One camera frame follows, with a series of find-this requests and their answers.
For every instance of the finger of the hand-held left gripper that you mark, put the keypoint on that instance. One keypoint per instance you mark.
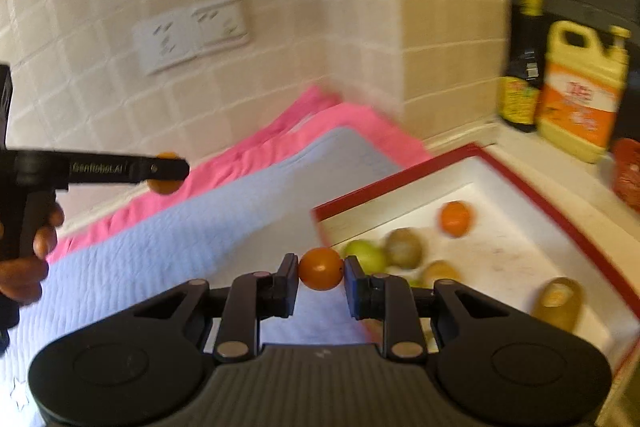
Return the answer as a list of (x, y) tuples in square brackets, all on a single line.
[(167, 169)]

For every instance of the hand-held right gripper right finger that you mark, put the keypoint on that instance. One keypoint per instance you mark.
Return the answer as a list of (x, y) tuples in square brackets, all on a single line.
[(351, 289)]

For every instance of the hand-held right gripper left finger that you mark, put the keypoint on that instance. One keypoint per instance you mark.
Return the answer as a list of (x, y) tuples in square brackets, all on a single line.
[(291, 287)]

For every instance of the orange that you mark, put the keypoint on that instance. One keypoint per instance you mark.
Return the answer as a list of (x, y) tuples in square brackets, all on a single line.
[(456, 218), (162, 188), (321, 269)]

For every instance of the red-rimmed white tray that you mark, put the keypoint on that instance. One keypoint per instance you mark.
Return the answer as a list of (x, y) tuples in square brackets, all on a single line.
[(500, 227)]

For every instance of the person's left hand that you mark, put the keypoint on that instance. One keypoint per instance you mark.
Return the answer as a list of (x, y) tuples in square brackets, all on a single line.
[(22, 277)]

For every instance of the green apple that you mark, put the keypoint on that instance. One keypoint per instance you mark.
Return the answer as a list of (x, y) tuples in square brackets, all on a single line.
[(367, 254)]

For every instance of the brown kiwi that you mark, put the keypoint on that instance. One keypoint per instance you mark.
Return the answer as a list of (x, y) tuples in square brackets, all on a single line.
[(442, 272), (404, 247)]

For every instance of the yellow-brown pear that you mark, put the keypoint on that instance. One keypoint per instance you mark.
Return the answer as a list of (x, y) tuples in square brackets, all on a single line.
[(557, 304)]

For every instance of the dark soy sauce bottle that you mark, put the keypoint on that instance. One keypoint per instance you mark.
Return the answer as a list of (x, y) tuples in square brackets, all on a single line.
[(522, 72)]

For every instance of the yellow detergent jug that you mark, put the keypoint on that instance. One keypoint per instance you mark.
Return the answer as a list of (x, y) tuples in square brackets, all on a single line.
[(580, 102)]

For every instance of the red plastic basket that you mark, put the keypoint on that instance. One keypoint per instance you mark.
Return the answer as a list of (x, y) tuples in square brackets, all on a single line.
[(627, 172)]

